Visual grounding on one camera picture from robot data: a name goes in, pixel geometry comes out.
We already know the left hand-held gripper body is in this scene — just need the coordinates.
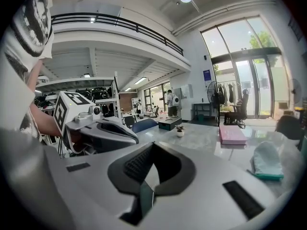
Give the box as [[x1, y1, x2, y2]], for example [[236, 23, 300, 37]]
[[53, 91, 104, 155]]

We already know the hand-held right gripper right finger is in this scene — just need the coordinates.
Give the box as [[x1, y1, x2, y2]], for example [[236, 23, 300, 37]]
[[139, 141, 276, 230]]

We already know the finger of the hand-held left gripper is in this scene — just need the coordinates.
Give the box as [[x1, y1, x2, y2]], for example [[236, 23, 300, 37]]
[[95, 117, 140, 144], [93, 134, 138, 152]]

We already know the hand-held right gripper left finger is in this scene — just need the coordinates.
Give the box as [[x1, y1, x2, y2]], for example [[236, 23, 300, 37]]
[[44, 141, 157, 230]]

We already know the light teal cloth pouch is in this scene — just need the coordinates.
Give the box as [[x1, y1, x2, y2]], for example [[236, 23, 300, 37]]
[[247, 141, 285, 181]]

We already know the person's left forearm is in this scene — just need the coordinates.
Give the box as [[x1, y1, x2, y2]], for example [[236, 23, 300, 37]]
[[28, 103, 63, 139]]

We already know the blue chair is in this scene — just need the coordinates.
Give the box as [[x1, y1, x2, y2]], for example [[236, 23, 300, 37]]
[[132, 118, 159, 135]]

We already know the metal storage rack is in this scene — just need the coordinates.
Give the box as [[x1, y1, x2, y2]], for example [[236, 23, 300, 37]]
[[35, 76, 121, 129]]

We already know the dark blue box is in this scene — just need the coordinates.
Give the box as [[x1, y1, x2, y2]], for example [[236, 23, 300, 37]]
[[158, 116, 183, 131]]

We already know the pink book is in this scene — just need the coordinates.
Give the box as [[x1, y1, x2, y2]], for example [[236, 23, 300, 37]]
[[218, 124, 248, 146]]

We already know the whiteboard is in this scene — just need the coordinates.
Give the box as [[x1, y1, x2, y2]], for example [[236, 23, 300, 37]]
[[180, 83, 194, 100]]

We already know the black shelf table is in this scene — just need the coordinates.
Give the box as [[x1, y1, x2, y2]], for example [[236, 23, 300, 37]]
[[192, 102, 213, 121]]

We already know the person's patterned white shirt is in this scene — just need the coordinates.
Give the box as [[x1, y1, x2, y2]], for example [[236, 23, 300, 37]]
[[0, 0, 54, 139]]

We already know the black standing fan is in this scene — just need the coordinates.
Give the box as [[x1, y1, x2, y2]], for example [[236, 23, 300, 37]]
[[288, 78, 303, 105], [207, 80, 225, 127]]

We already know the black office chair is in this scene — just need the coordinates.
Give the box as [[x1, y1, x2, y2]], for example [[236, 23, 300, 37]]
[[224, 88, 249, 129]]

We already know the blue poster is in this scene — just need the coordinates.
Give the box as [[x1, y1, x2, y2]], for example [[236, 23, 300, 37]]
[[202, 69, 212, 86]]

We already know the black balcony railing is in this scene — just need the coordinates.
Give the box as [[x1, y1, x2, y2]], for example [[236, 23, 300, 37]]
[[51, 12, 185, 57]]

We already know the clothes rack with garments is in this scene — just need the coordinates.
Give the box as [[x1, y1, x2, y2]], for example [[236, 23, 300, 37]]
[[215, 80, 243, 105]]

